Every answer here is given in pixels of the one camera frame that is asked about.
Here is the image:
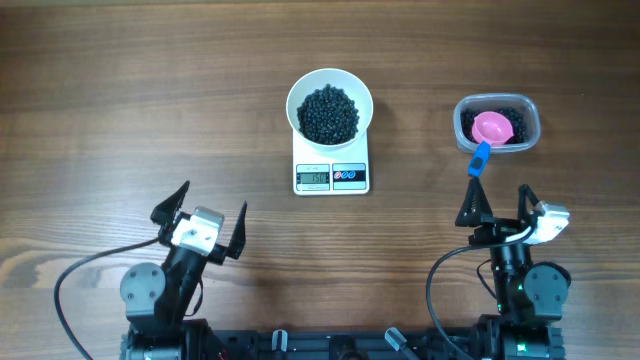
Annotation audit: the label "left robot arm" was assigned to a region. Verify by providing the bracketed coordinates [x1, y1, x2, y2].
[120, 182, 247, 359]

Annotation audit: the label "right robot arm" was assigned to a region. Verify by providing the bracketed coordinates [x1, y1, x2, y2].
[455, 176, 571, 359]

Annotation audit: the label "right black camera cable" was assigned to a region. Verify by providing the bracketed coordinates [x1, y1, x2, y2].
[425, 227, 534, 360]

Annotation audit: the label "pink scoop blue handle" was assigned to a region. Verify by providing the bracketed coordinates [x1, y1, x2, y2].
[468, 111, 514, 177]

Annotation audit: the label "black beans in container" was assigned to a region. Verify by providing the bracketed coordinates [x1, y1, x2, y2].
[460, 107, 528, 145]

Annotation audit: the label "clear plastic bean container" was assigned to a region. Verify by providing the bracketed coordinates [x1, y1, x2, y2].
[453, 93, 541, 155]

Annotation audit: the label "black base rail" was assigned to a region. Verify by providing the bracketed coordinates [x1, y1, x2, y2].
[119, 327, 566, 360]

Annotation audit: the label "black camera cable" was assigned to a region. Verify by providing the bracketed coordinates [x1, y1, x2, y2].
[425, 227, 534, 360]
[53, 237, 161, 360]

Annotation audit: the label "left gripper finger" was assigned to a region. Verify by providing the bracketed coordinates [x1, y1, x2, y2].
[226, 202, 248, 260]
[150, 180, 190, 226]

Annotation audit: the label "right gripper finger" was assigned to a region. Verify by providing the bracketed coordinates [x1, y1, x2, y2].
[455, 176, 495, 228]
[517, 184, 539, 223]

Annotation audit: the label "white digital kitchen scale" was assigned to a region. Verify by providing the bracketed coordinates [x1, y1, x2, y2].
[292, 132, 371, 196]

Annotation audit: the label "black beans in bowl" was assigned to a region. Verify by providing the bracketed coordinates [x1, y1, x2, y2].
[297, 84, 360, 145]

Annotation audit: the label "white bowl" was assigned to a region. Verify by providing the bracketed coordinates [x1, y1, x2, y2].
[285, 68, 374, 151]

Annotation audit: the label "left black camera cable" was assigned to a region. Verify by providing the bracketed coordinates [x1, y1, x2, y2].
[53, 237, 161, 360]

